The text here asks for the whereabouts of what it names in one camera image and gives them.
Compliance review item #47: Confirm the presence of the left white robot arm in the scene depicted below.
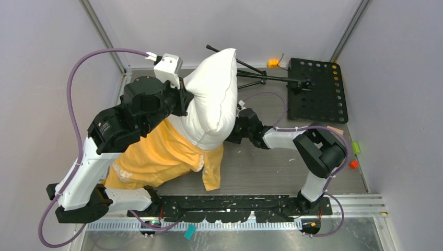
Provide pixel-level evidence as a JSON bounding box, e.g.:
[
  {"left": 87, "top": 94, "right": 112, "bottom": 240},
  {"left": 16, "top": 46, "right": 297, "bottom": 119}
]
[{"left": 46, "top": 76, "right": 193, "bottom": 224}]

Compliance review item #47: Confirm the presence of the wooden block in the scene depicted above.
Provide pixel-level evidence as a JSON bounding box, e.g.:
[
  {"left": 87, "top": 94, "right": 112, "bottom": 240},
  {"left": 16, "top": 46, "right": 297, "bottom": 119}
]
[{"left": 327, "top": 125, "right": 344, "bottom": 135}]

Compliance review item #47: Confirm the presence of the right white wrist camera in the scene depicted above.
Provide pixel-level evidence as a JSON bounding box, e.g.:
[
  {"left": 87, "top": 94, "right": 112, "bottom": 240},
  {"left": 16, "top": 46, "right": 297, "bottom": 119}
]
[{"left": 237, "top": 100, "right": 245, "bottom": 111}]

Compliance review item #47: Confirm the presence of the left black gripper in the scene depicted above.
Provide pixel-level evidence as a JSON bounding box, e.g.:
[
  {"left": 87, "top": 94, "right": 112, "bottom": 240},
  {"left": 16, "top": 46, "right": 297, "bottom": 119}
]
[{"left": 142, "top": 75, "right": 193, "bottom": 134}]

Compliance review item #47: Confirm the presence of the orange tape roll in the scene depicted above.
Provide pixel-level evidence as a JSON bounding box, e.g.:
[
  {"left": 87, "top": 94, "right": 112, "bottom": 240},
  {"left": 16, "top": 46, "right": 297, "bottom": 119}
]
[{"left": 267, "top": 59, "right": 279, "bottom": 68}]

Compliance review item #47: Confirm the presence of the yellow printed pillowcase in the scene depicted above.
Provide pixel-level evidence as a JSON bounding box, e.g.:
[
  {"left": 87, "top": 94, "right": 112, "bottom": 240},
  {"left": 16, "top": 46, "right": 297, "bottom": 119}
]
[{"left": 102, "top": 120, "right": 224, "bottom": 191}]

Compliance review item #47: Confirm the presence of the black perforated metal plate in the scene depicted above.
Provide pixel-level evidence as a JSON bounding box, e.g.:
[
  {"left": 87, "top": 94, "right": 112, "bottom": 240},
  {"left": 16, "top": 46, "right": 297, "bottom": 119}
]
[{"left": 287, "top": 58, "right": 349, "bottom": 124}]

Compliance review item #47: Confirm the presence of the green block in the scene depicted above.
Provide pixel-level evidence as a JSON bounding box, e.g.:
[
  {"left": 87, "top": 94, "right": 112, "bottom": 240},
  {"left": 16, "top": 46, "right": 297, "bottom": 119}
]
[{"left": 351, "top": 142, "right": 361, "bottom": 155}]

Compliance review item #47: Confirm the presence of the teal tape piece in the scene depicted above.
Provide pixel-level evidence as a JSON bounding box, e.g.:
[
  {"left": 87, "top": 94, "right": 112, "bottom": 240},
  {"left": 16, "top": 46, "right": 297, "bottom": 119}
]
[{"left": 183, "top": 224, "right": 197, "bottom": 240}]

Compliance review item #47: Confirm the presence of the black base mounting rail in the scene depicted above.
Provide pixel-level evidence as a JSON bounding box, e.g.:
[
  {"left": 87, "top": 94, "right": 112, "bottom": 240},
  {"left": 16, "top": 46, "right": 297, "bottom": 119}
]
[{"left": 127, "top": 195, "right": 332, "bottom": 223}]

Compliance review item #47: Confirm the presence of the white pillow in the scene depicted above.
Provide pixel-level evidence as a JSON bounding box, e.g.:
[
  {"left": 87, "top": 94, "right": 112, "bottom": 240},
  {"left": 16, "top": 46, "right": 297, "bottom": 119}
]
[{"left": 168, "top": 48, "right": 238, "bottom": 151}]

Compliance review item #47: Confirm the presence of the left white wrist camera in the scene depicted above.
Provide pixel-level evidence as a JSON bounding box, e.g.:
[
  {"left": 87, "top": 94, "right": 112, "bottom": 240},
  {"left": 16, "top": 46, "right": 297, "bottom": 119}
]
[{"left": 145, "top": 52, "right": 183, "bottom": 89}]

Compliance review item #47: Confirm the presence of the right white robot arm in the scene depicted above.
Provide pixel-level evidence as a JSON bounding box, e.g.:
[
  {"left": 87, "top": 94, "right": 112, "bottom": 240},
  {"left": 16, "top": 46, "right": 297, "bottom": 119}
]
[{"left": 227, "top": 108, "right": 351, "bottom": 215}]

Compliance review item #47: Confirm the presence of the black folded tripod stand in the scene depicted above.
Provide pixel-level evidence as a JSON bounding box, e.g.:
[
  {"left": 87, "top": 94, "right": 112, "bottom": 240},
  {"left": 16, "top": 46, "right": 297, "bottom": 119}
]
[{"left": 206, "top": 44, "right": 314, "bottom": 93}]

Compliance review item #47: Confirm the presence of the red block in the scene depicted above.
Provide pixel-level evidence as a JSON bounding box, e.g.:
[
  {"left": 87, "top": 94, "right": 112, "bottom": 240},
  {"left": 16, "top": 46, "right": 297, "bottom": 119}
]
[{"left": 349, "top": 160, "right": 359, "bottom": 169}]

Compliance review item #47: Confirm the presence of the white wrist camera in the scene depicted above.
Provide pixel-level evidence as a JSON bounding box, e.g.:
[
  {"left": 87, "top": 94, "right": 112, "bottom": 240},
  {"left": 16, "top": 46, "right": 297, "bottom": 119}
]
[
  {"left": 237, "top": 100, "right": 245, "bottom": 111},
  {"left": 145, "top": 52, "right": 183, "bottom": 89}
]

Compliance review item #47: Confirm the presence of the white slotted cable duct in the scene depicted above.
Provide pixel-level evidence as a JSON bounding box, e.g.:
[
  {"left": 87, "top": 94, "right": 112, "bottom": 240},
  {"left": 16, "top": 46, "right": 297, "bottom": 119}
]
[{"left": 86, "top": 219, "right": 302, "bottom": 231}]

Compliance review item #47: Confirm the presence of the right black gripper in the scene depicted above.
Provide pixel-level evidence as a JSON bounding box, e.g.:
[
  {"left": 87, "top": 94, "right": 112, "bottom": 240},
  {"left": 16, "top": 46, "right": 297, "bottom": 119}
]
[{"left": 211, "top": 111, "right": 253, "bottom": 144}]

